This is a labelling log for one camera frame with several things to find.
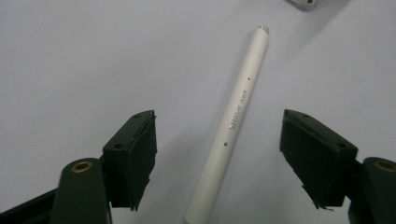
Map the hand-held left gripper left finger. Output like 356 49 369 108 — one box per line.
102 109 159 212

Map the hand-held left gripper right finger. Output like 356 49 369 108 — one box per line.
278 108 360 211

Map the white pen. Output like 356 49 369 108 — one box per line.
184 25 271 224

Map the clear plastic organizer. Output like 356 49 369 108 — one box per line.
284 0 325 12

